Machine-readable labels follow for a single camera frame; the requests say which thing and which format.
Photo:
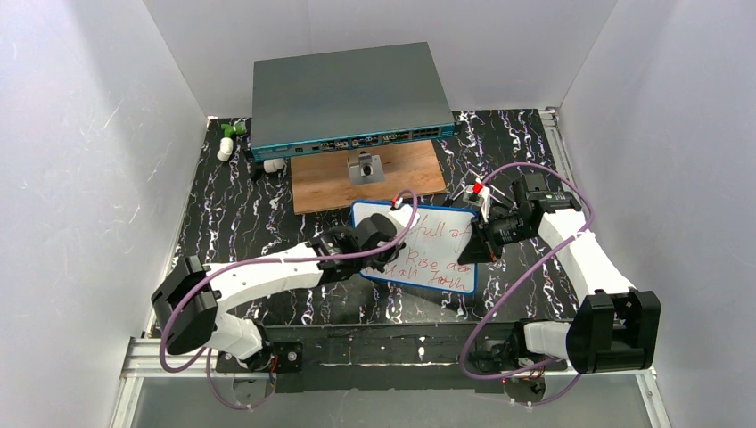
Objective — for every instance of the green and white pipe fitting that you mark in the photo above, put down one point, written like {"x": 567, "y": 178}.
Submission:
{"x": 234, "y": 129}

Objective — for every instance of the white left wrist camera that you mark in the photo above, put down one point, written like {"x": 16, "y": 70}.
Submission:
{"x": 404, "y": 218}

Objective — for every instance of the white pipe elbow fitting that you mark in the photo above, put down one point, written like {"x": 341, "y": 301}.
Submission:
{"x": 225, "y": 149}

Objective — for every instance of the white and black pipe fitting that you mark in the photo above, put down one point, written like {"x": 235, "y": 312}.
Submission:
{"x": 261, "y": 168}

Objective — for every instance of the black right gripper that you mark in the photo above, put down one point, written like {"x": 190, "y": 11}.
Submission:
{"x": 487, "y": 237}

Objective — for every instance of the metal bracket with black knob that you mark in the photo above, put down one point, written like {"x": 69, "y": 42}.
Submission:
{"x": 365, "y": 168}

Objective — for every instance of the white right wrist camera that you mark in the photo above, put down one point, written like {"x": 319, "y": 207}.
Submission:
{"x": 478, "y": 195}

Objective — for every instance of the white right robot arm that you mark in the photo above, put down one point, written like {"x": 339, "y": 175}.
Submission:
{"x": 615, "y": 327}

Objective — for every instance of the right aluminium side rail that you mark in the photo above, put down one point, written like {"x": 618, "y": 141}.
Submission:
{"x": 550, "y": 120}

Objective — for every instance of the brown wooden board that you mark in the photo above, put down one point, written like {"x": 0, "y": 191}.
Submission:
{"x": 328, "y": 181}

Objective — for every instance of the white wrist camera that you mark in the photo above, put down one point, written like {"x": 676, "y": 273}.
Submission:
{"x": 478, "y": 195}
{"x": 404, "y": 218}

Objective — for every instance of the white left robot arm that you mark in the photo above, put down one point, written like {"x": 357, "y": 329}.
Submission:
{"x": 193, "y": 304}

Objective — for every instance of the grey network switch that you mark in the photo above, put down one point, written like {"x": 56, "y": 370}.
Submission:
{"x": 326, "y": 102}

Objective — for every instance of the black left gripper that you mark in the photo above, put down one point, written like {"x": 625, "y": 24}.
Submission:
{"x": 399, "y": 222}

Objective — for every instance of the aluminium extrusion frame rail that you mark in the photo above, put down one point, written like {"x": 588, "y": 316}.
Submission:
{"x": 198, "y": 390}

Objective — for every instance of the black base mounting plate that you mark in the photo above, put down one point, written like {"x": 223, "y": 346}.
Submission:
{"x": 375, "y": 357}

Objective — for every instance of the blue-framed small whiteboard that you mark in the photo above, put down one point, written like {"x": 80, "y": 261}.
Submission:
{"x": 430, "y": 258}

